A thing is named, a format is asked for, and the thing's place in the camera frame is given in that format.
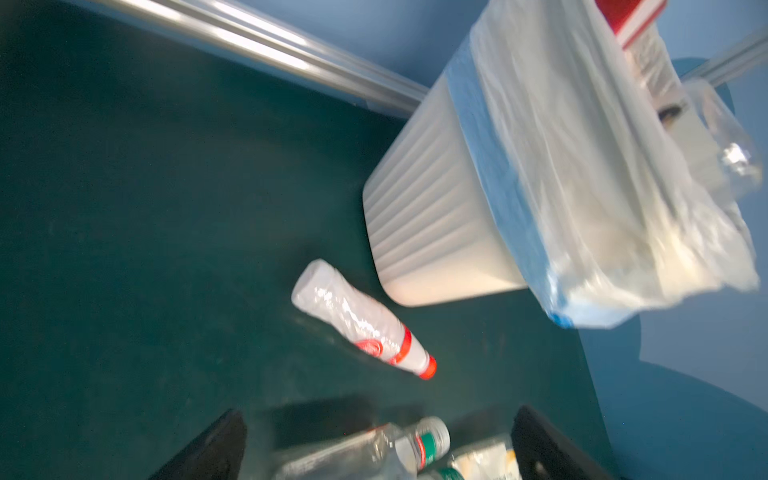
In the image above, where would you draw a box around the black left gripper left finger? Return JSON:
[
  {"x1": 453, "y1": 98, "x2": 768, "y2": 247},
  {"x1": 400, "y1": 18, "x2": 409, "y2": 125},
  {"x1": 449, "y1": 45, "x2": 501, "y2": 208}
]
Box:
[{"x1": 150, "y1": 409, "x2": 247, "y2": 480}]

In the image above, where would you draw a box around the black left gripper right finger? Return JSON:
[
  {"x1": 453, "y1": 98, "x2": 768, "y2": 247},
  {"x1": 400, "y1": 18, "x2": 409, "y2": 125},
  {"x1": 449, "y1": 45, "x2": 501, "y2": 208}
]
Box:
[{"x1": 511, "y1": 405, "x2": 613, "y2": 480}]

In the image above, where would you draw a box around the clear square bottle green cap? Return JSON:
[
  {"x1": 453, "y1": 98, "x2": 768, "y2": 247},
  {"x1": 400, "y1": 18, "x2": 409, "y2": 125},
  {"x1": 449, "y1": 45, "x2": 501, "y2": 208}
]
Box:
[{"x1": 417, "y1": 434, "x2": 522, "y2": 480}]

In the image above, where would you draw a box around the clear bottle white orange label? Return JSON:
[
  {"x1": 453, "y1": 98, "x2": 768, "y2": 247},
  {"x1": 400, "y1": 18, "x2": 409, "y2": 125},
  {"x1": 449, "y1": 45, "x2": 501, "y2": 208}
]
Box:
[{"x1": 273, "y1": 417, "x2": 451, "y2": 479}]

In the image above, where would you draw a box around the white bottle red label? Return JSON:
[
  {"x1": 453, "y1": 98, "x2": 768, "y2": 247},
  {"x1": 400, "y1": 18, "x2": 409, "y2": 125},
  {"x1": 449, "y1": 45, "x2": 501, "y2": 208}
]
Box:
[{"x1": 291, "y1": 259, "x2": 437, "y2": 380}]

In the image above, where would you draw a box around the clear bottle green white label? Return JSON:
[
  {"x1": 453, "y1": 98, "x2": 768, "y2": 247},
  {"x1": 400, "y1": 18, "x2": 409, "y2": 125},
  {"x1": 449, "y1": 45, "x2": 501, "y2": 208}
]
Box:
[{"x1": 653, "y1": 79, "x2": 763, "y2": 205}]

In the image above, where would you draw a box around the gold red label tea bottle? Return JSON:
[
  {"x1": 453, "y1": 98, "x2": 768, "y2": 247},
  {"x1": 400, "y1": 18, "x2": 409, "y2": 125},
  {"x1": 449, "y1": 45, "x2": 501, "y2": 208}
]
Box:
[{"x1": 595, "y1": 0, "x2": 668, "y2": 49}]

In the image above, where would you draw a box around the white ribbed trash bin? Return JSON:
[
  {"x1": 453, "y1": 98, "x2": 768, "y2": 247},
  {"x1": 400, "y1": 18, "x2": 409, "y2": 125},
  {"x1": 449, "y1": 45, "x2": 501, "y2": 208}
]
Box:
[{"x1": 362, "y1": 78, "x2": 526, "y2": 307}]

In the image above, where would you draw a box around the white bin liner bag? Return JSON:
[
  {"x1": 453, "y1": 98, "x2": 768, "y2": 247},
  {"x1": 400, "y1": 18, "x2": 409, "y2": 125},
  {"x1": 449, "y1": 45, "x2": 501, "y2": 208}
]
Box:
[{"x1": 444, "y1": 1, "x2": 760, "y2": 329}]

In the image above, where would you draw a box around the aluminium frame back rail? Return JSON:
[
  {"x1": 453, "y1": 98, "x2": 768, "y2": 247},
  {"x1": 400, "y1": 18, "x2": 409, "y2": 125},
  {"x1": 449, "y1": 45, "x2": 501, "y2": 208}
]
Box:
[{"x1": 88, "y1": 1, "x2": 767, "y2": 134}]

